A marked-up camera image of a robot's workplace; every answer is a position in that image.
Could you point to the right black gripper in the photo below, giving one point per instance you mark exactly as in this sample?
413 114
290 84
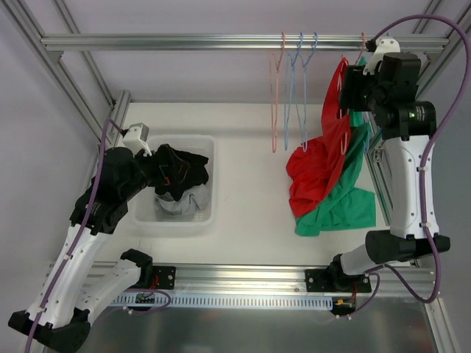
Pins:
353 88

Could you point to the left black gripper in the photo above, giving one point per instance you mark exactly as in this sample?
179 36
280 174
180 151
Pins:
159 169

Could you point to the black tank top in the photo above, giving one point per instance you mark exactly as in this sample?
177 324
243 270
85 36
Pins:
181 170

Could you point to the blue hanger with black top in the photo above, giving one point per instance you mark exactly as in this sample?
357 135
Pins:
303 118

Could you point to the grey tank top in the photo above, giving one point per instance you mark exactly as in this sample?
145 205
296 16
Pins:
192 200

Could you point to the blue hanger with grey top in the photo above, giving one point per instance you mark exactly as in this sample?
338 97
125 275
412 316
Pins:
290 82

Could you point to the red tank top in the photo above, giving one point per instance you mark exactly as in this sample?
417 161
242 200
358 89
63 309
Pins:
314 173

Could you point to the pink wire hanger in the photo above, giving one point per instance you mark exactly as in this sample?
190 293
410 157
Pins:
274 72

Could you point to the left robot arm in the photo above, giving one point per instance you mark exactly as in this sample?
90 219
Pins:
62 315

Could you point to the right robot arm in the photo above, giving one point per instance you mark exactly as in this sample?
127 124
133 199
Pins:
388 91

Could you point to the green tank top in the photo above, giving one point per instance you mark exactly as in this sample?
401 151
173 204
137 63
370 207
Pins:
346 207

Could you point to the white plastic basket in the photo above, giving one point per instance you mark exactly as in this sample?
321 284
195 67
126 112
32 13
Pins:
152 219

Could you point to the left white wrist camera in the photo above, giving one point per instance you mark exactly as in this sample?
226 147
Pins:
135 139

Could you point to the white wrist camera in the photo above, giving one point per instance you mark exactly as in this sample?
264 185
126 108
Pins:
379 47
135 139

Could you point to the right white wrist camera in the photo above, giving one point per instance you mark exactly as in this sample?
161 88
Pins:
379 47

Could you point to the aluminium hanging rail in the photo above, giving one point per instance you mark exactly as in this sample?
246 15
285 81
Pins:
204 42

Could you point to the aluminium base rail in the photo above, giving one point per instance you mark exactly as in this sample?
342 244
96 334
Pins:
268 279

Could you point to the white slotted cable duct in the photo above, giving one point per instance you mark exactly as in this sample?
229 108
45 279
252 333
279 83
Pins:
232 301

